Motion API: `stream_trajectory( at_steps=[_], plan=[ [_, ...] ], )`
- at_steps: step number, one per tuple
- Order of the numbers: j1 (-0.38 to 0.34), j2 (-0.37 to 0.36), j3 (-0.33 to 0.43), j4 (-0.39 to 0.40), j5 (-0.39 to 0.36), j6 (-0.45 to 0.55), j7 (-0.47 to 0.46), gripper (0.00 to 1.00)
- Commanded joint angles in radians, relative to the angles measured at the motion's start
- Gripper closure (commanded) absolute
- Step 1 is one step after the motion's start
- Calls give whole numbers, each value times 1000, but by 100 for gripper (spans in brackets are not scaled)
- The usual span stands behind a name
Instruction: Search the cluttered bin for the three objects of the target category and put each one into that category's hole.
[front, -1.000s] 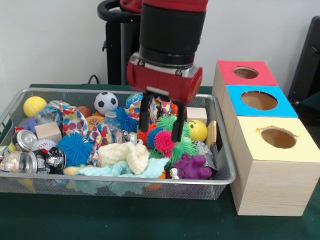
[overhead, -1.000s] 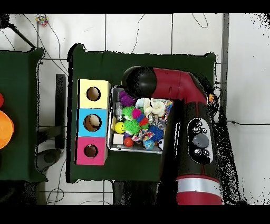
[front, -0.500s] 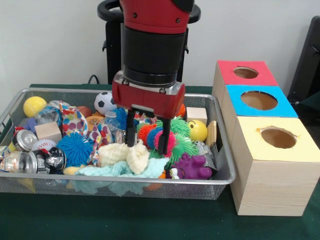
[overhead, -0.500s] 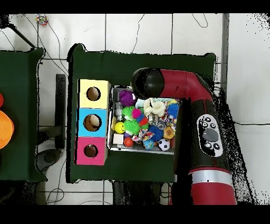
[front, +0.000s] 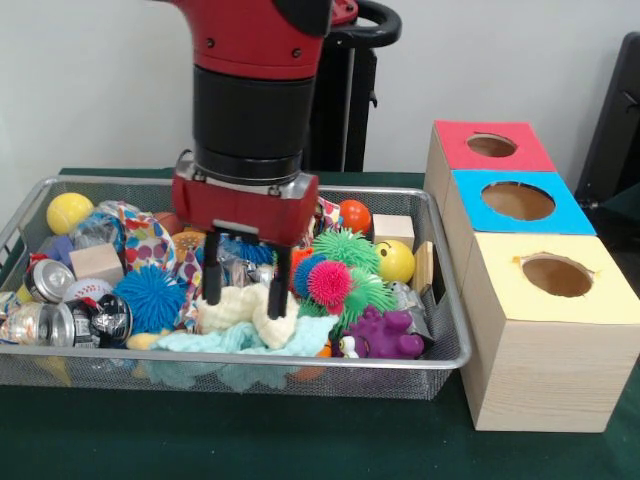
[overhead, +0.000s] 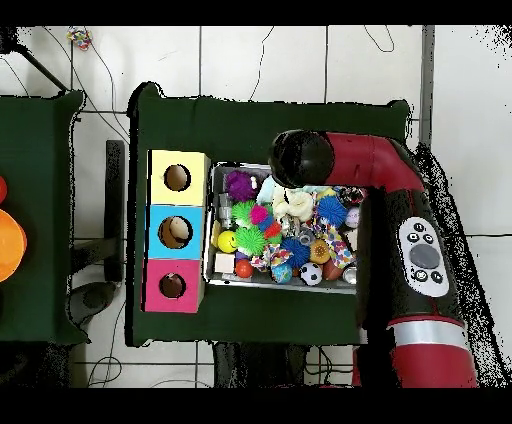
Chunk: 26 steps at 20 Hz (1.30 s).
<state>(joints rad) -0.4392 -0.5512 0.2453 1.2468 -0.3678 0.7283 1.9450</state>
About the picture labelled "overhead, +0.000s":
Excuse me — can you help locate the metal mesh bin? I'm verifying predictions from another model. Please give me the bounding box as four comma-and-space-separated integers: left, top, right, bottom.
202, 161, 361, 296

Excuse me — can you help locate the wooden three-hole box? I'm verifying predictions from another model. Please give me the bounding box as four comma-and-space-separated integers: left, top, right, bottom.
141, 149, 212, 314

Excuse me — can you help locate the pink spiky ball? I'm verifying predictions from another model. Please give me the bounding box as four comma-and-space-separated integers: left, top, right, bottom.
249, 204, 270, 226

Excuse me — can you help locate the green spiky ball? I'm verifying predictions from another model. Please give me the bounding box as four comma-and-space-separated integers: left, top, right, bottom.
234, 226, 268, 257

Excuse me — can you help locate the purple spiky monster toy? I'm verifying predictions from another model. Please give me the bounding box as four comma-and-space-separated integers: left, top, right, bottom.
224, 171, 260, 204

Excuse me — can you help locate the cream fleece cloth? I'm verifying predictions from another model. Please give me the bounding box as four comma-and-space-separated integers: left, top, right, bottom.
271, 184, 316, 223

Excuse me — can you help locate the yellow smiley ball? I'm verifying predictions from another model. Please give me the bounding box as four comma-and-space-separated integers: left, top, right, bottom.
217, 230, 239, 255

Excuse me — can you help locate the orange-red smooth ball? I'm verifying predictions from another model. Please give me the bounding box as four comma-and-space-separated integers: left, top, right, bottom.
234, 259, 255, 280

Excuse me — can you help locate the large blue spiky ball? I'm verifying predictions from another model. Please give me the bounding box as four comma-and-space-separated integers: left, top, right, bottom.
315, 195, 348, 228

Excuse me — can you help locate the black and white soccer ball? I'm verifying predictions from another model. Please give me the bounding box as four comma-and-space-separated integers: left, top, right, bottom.
299, 262, 324, 287

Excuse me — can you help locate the dark green table cloth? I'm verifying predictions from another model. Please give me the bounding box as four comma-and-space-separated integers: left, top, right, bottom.
0, 90, 91, 346
124, 81, 411, 348

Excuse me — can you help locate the black panel stand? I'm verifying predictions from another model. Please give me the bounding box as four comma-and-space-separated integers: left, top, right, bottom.
69, 139, 126, 283

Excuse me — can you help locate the large orange round object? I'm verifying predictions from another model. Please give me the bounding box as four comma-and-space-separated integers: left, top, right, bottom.
0, 207, 28, 284

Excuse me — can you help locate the grey floor cable cover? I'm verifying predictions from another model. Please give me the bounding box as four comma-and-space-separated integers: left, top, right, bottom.
417, 25, 436, 150

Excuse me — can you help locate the colourful rope toy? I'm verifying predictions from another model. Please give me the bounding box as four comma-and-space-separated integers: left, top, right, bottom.
66, 26, 94, 52

